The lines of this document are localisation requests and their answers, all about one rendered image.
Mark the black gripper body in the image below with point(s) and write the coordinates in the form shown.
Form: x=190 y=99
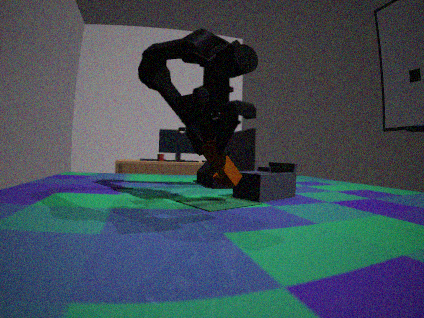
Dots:
x=227 y=109

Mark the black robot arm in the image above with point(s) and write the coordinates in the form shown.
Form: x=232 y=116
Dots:
x=219 y=59

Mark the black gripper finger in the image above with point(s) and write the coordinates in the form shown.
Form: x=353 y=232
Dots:
x=224 y=130
x=207 y=130

